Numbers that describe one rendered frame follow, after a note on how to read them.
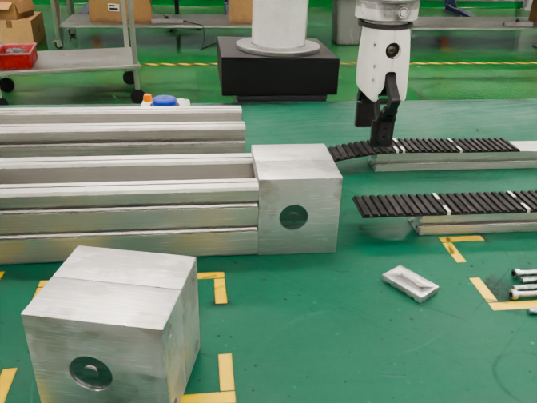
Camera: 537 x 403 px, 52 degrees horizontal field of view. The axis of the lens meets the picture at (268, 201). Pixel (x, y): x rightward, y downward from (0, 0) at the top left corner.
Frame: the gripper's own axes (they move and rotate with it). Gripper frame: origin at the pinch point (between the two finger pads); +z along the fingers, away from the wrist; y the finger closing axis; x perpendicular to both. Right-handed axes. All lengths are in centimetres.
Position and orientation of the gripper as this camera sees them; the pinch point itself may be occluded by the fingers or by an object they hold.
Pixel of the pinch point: (372, 128)
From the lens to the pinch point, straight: 84.1
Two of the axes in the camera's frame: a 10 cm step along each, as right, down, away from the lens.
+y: -1.1, -4.6, 8.8
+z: -0.2, 8.9, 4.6
